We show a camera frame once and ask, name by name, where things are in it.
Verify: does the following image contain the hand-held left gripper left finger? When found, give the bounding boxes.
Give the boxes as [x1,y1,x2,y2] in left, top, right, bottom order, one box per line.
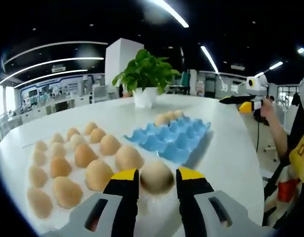
[42,168,140,237]

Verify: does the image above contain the straight ceiling light strip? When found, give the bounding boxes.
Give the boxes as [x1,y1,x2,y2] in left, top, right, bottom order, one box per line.
[152,0,190,28]
[200,45,220,74]

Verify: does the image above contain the white office chair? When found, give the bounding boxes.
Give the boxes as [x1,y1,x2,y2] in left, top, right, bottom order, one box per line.
[92,83,110,104]

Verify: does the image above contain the group of brown eggs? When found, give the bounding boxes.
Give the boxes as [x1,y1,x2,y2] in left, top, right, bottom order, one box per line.
[26,121,145,220]

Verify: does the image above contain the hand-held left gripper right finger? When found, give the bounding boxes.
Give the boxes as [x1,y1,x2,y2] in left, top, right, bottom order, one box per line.
[176,167,276,237]

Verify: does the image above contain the white foam egg holder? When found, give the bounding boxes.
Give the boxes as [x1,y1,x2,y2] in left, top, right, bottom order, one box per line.
[23,128,182,237]

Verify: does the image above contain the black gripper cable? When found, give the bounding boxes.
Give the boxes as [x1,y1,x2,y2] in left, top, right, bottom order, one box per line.
[255,122,261,155]

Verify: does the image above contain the person's right hand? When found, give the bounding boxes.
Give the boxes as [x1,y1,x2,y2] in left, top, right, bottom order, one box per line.
[259,97,275,123]

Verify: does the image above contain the blue egg tray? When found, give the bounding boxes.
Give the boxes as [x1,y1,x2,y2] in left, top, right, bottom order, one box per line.
[123,117,212,165]

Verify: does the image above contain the operator person, dark clothes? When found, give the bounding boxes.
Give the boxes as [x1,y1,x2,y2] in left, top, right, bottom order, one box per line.
[262,98,304,228]

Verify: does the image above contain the green plant in white pot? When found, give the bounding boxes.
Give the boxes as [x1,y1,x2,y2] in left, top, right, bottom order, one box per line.
[112,48,181,109]

